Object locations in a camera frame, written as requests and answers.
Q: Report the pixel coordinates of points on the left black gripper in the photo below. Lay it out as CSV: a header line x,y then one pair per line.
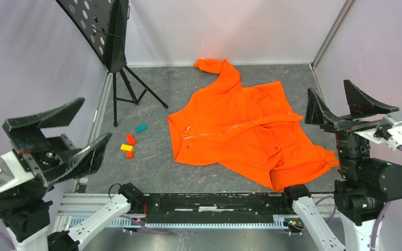
x,y
28,130

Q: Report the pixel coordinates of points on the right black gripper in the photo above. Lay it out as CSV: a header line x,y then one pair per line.
x,y
360,103

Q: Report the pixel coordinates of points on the orange jacket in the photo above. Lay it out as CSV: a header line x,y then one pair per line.
x,y
252,131

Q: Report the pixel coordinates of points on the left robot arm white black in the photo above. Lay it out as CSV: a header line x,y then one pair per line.
x,y
26,216

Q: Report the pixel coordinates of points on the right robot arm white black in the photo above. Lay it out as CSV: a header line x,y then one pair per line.
x,y
368,185

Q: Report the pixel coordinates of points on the yellow block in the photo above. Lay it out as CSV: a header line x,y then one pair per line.
x,y
126,148

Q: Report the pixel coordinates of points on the small orange block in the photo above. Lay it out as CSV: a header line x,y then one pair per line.
x,y
130,154

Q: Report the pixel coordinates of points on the red block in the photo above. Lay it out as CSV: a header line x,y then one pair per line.
x,y
131,140

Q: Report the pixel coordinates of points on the teal block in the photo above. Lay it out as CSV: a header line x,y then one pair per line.
x,y
141,128

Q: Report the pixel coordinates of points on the black music stand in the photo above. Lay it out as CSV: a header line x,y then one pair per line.
x,y
104,25

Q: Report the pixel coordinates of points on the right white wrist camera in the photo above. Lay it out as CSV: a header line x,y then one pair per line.
x,y
388,131

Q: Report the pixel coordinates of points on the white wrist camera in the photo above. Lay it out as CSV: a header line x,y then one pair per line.
x,y
12,172
388,131

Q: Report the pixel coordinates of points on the aluminium frame rail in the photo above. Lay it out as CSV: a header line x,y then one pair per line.
x,y
77,209

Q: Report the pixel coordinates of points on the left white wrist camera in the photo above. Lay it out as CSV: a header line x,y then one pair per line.
x,y
12,172

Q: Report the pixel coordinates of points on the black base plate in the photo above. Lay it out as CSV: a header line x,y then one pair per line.
x,y
216,208

